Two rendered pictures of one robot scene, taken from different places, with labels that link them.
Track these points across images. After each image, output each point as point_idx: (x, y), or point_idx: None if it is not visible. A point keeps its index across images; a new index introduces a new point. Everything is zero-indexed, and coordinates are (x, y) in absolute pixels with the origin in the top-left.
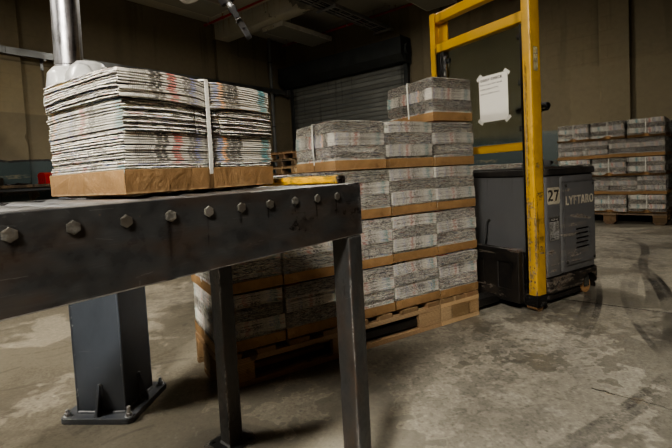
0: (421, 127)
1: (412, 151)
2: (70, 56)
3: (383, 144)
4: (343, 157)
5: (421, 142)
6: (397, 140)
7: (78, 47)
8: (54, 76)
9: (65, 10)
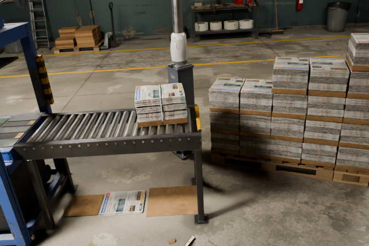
0: (339, 74)
1: (328, 88)
2: (177, 29)
3: (306, 82)
4: (277, 87)
5: (337, 83)
6: (317, 80)
7: (179, 25)
8: (172, 38)
9: (175, 11)
